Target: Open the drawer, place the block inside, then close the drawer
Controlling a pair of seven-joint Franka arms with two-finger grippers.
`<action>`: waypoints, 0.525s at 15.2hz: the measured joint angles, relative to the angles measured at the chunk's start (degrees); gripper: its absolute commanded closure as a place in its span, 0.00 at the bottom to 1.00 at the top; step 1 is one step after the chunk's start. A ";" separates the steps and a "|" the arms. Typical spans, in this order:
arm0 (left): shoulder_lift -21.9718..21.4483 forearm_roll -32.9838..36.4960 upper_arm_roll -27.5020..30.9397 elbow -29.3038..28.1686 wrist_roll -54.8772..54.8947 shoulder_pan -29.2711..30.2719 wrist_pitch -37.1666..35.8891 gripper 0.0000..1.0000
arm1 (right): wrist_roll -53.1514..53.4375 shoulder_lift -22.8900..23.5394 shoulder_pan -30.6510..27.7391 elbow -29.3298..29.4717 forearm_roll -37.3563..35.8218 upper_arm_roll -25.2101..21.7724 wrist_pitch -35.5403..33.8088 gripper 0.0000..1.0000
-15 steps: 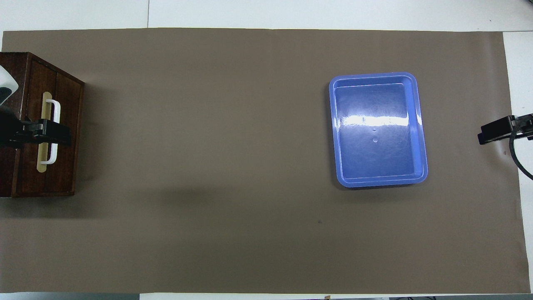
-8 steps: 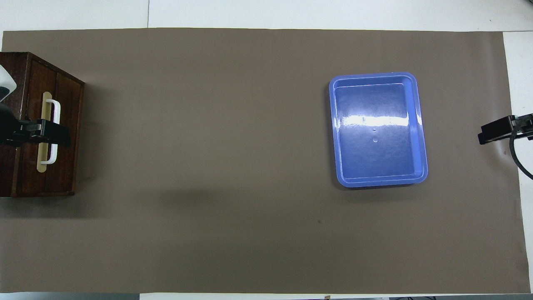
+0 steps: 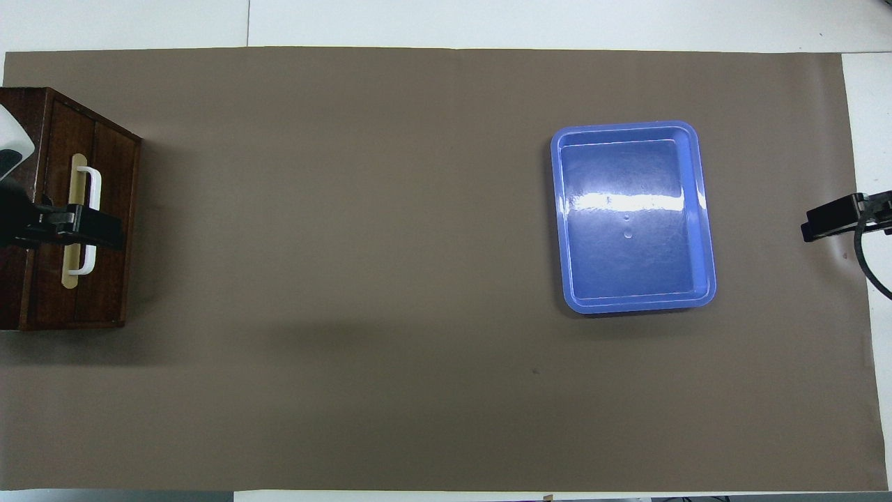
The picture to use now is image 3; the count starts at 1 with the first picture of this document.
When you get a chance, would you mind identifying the blue plastic tray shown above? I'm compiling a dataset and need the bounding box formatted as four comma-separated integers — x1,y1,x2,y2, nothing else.
551,121,717,314

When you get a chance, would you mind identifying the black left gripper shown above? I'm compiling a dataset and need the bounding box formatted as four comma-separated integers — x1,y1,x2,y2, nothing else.
0,183,126,252

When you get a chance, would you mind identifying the dark wooden cabinet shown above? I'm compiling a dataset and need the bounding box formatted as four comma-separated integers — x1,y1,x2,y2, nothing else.
0,86,142,330

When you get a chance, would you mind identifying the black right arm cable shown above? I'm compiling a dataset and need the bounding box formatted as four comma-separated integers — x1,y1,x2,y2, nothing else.
854,202,892,301

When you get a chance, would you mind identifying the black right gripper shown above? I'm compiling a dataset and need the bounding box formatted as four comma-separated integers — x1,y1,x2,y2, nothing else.
801,190,892,243

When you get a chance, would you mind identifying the brown table mat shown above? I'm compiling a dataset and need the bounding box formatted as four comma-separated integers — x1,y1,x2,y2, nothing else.
0,46,886,492

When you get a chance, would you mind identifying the wooden drawer with white handle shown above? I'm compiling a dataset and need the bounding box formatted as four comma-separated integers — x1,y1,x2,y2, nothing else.
43,98,103,327

